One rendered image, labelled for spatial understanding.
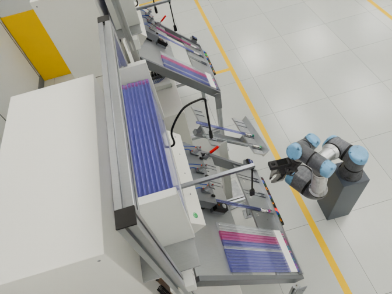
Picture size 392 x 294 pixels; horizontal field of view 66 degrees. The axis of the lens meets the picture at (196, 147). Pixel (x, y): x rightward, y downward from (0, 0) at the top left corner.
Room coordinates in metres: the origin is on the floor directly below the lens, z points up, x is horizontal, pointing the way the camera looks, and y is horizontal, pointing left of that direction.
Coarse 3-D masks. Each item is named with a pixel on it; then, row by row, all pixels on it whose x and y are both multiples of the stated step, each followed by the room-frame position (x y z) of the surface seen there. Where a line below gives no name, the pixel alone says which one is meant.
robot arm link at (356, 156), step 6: (348, 150) 0.95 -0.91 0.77; (354, 150) 0.93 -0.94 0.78; (360, 150) 0.92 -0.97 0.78; (366, 150) 0.91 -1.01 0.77; (342, 156) 0.94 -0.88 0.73; (348, 156) 0.92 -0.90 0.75; (354, 156) 0.89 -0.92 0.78; (360, 156) 0.88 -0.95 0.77; (366, 156) 0.88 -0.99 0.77; (348, 162) 0.90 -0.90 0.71; (354, 162) 0.87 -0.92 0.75; (360, 162) 0.86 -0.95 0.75; (366, 162) 0.86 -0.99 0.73; (348, 168) 0.89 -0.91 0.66; (354, 168) 0.86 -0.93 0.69; (360, 168) 0.85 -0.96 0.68
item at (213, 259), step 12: (216, 180) 0.82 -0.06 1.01; (216, 192) 0.73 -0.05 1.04; (204, 216) 0.58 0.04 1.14; (216, 216) 0.59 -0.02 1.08; (228, 216) 0.60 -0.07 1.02; (204, 228) 0.52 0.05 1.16; (216, 228) 0.53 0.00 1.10; (204, 240) 0.46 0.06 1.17; (216, 240) 0.47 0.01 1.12; (204, 252) 0.41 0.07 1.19; (216, 252) 0.41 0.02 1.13; (204, 264) 0.36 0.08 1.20; (216, 264) 0.36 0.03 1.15; (228, 264) 0.37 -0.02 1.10
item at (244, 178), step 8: (240, 176) 0.91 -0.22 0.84; (248, 176) 0.93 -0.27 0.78; (240, 184) 0.85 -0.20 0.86; (248, 184) 0.86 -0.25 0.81; (256, 184) 0.88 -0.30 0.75; (248, 192) 0.80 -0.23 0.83; (256, 192) 0.81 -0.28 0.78; (248, 200) 0.74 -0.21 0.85; (256, 200) 0.76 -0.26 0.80; (264, 200) 0.77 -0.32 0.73; (264, 208) 0.71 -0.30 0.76; (256, 216) 0.64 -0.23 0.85; (264, 216) 0.65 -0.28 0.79; (272, 216) 0.67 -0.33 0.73; (256, 224) 0.60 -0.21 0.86; (264, 224) 0.60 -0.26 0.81; (272, 224) 0.62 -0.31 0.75; (280, 272) 0.34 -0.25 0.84; (288, 272) 0.35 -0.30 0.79; (296, 272) 0.35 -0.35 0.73
